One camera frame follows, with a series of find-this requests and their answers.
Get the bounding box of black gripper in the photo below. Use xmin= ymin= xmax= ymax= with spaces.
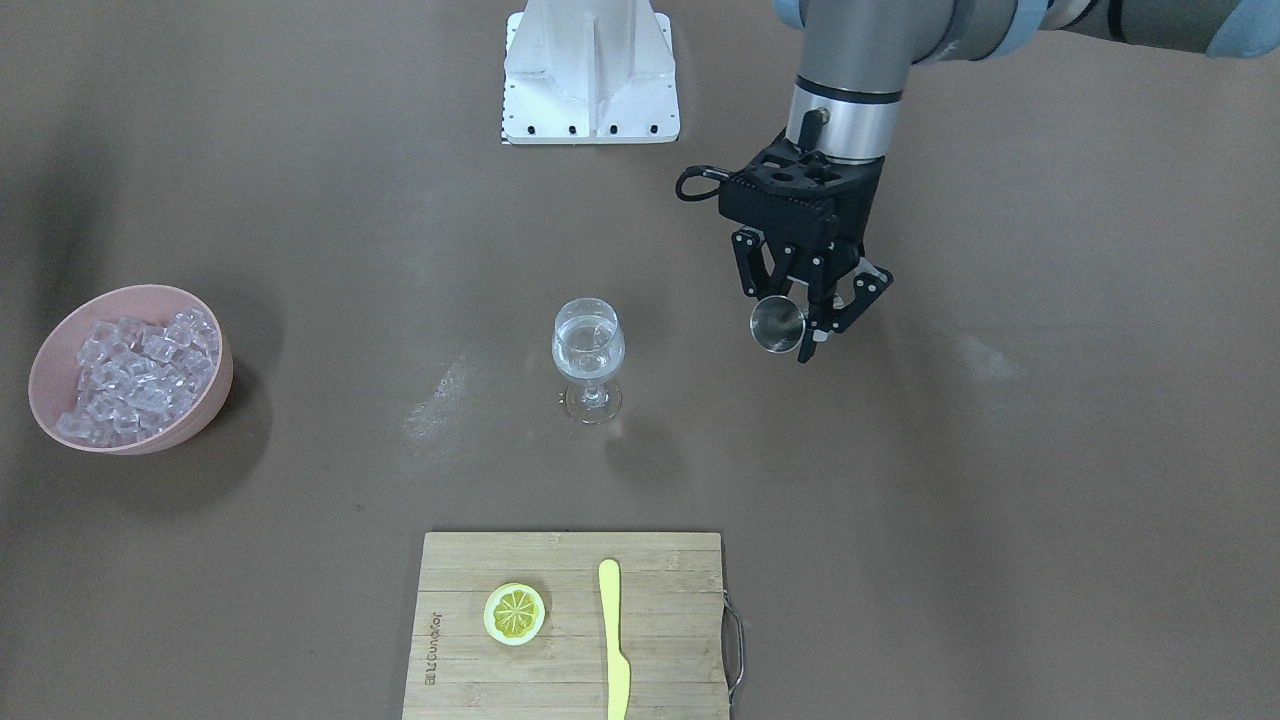
xmin=717 ymin=133 xmax=893 ymax=363

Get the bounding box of steel measuring jigger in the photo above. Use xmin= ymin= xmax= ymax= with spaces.
xmin=749 ymin=295 xmax=806 ymax=354

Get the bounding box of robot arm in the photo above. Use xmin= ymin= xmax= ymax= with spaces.
xmin=681 ymin=1 xmax=1279 ymax=363

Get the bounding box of clear wine glass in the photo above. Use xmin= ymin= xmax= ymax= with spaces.
xmin=550 ymin=297 xmax=626 ymax=425

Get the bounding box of pink bowl of ice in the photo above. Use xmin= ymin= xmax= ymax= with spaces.
xmin=28 ymin=284 xmax=234 ymax=456

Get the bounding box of bamboo cutting board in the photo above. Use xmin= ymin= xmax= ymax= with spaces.
xmin=401 ymin=530 xmax=745 ymax=719

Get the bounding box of yellow plastic knife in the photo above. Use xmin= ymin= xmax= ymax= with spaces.
xmin=598 ymin=559 xmax=631 ymax=719

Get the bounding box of white camera post base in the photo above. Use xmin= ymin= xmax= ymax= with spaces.
xmin=500 ymin=1 xmax=681 ymax=145

